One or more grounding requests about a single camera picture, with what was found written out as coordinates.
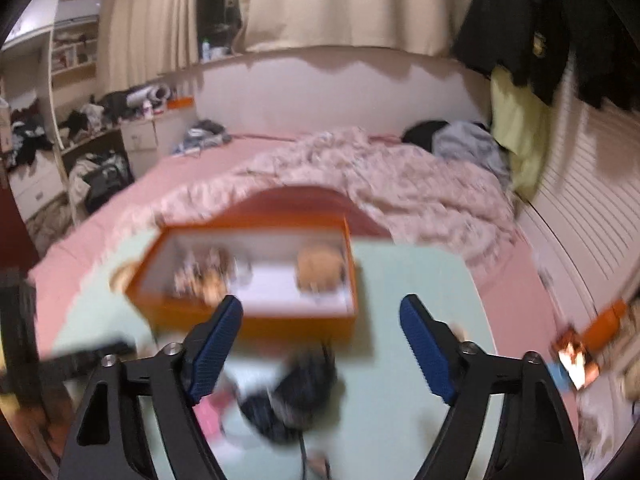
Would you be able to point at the orange cardboard box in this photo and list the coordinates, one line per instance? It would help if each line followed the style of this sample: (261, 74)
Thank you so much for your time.
(300, 327)

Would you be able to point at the black garment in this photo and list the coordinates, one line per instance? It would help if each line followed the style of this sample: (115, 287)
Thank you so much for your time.
(422, 132)

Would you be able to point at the black white clothes heap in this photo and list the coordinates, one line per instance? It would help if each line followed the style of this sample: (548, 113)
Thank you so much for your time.
(90, 115)

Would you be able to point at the dark bag with clothes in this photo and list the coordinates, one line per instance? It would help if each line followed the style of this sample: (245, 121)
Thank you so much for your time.
(102, 180)

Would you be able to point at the yellow green hanging garment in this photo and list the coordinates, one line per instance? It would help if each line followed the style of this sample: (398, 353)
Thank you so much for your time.
(520, 120)

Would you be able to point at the orange patterned packet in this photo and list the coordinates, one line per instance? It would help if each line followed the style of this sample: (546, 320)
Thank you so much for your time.
(575, 355)

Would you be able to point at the dark blue scrunchie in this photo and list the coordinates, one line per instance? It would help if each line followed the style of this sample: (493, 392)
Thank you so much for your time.
(295, 395)

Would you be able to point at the black jacket gold emblems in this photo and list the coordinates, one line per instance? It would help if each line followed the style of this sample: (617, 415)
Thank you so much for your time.
(600, 35)

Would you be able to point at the orange bottle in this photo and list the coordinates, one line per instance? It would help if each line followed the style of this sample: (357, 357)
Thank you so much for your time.
(605, 325)

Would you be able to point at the black hanging jacket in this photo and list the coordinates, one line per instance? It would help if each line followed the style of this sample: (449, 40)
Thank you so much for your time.
(500, 25)

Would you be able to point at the brown patterned packet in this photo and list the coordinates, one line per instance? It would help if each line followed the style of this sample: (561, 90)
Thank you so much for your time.
(200, 272)

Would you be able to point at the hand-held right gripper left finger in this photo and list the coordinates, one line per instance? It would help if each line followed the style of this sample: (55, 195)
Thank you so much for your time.
(215, 350)

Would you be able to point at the tan plush toy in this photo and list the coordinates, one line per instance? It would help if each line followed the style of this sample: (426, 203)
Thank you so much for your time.
(320, 267)

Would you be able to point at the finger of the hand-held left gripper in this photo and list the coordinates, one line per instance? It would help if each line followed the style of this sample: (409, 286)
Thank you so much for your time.
(85, 357)

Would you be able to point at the grey blue clothes pile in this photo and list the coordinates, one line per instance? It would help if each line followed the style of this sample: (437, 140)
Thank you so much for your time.
(205, 132)

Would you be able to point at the white wall shelf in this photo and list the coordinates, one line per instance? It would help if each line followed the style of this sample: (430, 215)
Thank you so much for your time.
(70, 55)

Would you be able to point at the grey blue garment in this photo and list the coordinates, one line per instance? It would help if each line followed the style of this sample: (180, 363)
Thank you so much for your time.
(465, 145)

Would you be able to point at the small orange box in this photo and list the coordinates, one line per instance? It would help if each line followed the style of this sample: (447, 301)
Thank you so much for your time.
(181, 103)

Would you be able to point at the white paper roll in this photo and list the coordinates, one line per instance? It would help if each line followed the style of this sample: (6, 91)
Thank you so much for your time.
(150, 94)

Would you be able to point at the white air conditioner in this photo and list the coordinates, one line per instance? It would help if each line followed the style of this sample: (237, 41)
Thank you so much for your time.
(75, 10)

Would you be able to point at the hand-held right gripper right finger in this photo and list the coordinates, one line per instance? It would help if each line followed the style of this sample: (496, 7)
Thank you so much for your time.
(427, 355)

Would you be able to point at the small pink item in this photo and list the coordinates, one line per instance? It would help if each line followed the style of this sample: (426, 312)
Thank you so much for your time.
(210, 417)

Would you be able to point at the white drawer cabinet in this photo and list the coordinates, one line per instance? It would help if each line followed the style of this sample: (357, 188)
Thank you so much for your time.
(150, 135)

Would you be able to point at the pink bed sheet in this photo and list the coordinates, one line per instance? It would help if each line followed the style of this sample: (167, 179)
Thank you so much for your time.
(165, 180)

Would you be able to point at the pink floral duvet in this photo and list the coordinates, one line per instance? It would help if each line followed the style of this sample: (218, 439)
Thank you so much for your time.
(400, 185)

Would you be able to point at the white louvred panel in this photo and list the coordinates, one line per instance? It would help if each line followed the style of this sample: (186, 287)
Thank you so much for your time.
(590, 200)

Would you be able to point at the narrow beige curtain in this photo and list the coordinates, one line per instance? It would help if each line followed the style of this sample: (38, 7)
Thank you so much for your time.
(145, 20)

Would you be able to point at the wide beige curtain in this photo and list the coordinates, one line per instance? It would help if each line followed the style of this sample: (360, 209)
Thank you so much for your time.
(350, 5)

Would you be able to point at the mint green bed tray table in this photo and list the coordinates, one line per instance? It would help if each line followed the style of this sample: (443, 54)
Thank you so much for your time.
(400, 270)

